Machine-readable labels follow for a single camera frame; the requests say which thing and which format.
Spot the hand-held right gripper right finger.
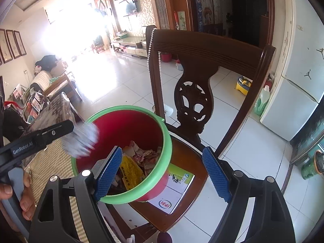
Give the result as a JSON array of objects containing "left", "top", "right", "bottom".
[{"left": 202, "top": 146, "right": 296, "bottom": 243}]

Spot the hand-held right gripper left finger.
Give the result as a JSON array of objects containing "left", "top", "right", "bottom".
[{"left": 28, "top": 145, "right": 123, "bottom": 243}]

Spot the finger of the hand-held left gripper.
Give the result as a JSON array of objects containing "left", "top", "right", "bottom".
[{"left": 35, "top": 120, "right": 74, "bottom": 145}]

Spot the yellow iced tea carton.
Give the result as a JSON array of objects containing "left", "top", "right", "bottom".
[{"left": 119, "top": 154, "right": 146, "bottom": 190}]

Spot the printed paper ball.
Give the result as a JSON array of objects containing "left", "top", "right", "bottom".
[{"left": 62, "top": 123, "right": 100, "bottom": 157}]

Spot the red bin with green rim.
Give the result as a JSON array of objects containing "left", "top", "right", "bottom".
[{"left": 71, "top": 106, "right": 173, "bottom": 205}]

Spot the person's left hand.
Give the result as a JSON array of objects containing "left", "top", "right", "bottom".
[{"left": 0, "top": 173, "right": 36, "bottom": 221}]

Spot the yellow checkered table mat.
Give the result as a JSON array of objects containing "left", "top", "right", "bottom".
[{"left": 23, "top": 137, "right": 84, "bottom": 243}]

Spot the stack of magazines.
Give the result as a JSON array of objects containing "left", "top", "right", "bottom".
[{"left": 11, "top": 83, "right": 49, "bottom": 123}]

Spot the white green cardboard sheet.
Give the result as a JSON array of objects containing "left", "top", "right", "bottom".
[{"left": 147, "top": 163, "right": 195, "bottom": 214}]

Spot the heap of crumpled wrappers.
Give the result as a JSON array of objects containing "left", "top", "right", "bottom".
[{"left": 124, "top": 140, "right": 163, "bottom": 176}]

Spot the wooden coffee table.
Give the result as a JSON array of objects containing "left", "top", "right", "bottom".
[{"left": 47, "top": 73, "right": 83, "bottom": 102}]

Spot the beige sofa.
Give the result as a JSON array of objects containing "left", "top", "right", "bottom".
[{"left": 30, "top": 69, "right": 76, "bottom": 99}]

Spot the black cloth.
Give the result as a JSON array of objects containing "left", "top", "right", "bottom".
[{"left": 35, "top": 55, "right": 66, "bottom": 71}]

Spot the green detergent bottle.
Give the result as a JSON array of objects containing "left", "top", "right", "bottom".
[{"left": 253, "top": 85, "right": 271, "bottom": 115}]

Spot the yellow child potty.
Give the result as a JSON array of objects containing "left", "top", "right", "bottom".
[{"left": 235, "top": 76, "right": 253, "bottom": 96}]

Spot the green ceramic jar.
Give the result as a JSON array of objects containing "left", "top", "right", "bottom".
[{"left": 301, "top": 149, "right": 324, "bottom": 181}]

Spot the low television cabinet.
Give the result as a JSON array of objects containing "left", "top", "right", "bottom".
[{"left": 111, "top": 37, "right": 148, "bottom": 57}]

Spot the dark wooden chair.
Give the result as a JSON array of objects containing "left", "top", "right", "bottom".
[{"left": 106, "top": 25, "right": 276, "bottom": 243}]

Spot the white refrigerator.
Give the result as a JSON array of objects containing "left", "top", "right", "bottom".
[{"left": 259, "top": 0, "right": 324, "bottom": 142}]

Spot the blue cartoon door curtain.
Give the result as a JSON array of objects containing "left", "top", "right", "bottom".
[{"left": 192, "top": 0, "right": 229, "bottom": 32}]

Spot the framed wall picture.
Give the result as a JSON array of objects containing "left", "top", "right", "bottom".
[
  {"left": 13, "top": 30, "right": 27, "bottom": 56},
  {"left": 0, "top": 29, "right": 13, "bottom": 64},
  {"left": 5, "top": 30, "right": 21, "bottom": 59}
]

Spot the white bead necklace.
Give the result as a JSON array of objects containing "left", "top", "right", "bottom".
[{"left": 146, "top": 27, "right": 162, "bottom": 112}]

